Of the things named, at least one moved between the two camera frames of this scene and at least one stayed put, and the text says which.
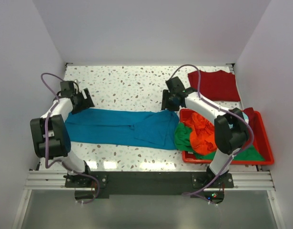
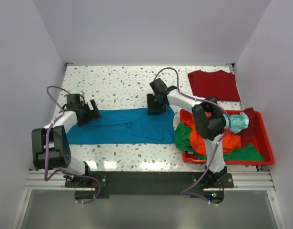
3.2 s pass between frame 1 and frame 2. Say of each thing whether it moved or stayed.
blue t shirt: moved
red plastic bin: stayed
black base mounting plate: stayed
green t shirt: stayed
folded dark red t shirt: stayed
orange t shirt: stayed
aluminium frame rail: stayed
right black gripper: moved
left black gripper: moved
